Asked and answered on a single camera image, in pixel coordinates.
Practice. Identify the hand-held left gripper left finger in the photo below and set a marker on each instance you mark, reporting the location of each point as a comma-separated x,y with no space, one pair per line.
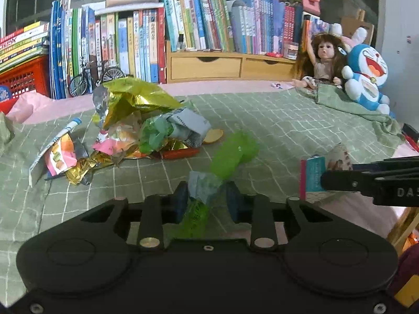
181,202

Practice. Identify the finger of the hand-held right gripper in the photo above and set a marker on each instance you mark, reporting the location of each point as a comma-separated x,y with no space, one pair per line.
386,166
347,181

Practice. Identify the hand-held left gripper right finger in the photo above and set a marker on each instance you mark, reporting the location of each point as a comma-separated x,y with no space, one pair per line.
233,202

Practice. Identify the pink teal snack wrapper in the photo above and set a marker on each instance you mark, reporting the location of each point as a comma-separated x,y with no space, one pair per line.
312,176

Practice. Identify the green plastic wrapper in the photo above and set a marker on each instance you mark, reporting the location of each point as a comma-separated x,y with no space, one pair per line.
235,150

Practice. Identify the pink snack packet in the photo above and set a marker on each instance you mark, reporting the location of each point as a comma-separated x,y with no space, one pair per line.
119,140

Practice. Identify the small gold foil wrapper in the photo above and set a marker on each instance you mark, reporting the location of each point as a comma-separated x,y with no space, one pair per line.
83,170

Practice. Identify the large gold foil wrapper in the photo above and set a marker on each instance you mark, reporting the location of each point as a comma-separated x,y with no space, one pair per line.
137,98

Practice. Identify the red sausage wrapper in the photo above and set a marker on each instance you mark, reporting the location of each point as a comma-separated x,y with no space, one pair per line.
180,153

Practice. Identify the yellow round lid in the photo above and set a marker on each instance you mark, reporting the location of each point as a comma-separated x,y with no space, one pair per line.
213,136

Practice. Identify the green crumpled plastic bag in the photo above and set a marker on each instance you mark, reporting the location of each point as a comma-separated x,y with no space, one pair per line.
154,134

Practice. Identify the grey blue printed packet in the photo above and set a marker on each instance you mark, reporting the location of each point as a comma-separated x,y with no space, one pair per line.
188,126

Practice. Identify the green checked blanket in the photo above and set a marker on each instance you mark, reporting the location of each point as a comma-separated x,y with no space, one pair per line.
278,127

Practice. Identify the blue cat plush toy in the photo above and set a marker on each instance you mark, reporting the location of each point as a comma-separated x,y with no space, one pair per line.
366,72

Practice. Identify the pink bedsheet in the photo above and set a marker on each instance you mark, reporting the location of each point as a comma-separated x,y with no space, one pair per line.
229,86

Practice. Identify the small purple candy wrapper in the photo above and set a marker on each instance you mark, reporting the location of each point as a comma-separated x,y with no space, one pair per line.
276,85

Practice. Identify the brown haired doll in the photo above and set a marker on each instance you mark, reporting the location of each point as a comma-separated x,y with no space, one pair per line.
324,62

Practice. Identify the white orange snack packet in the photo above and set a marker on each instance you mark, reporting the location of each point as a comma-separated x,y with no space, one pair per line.
57,157

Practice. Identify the wooden drawer organizer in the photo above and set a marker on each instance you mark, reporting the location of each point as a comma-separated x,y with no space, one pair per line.
209,67

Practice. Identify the small pink jar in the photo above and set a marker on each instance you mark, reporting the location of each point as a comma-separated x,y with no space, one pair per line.
290,50

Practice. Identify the black model bicycle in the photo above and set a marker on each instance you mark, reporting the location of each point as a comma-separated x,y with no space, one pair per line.
95,78

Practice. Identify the row of blue spined books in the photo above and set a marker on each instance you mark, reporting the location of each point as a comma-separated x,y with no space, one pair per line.
108,49

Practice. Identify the row of colourful books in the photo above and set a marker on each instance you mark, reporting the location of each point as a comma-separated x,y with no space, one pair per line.
229,23

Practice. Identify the pink crumpled cloth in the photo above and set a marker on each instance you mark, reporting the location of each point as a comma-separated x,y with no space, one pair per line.
27,108

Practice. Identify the red plastic crate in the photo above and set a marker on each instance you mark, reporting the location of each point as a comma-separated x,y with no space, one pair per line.
26,77

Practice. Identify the blue round tin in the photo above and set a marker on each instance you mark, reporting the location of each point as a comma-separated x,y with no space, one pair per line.
4,93

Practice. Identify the stack of flat books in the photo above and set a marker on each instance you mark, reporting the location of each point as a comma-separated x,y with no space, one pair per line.
23,44

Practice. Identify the wooden bed frame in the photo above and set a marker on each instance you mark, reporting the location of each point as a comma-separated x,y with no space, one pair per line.
404,225

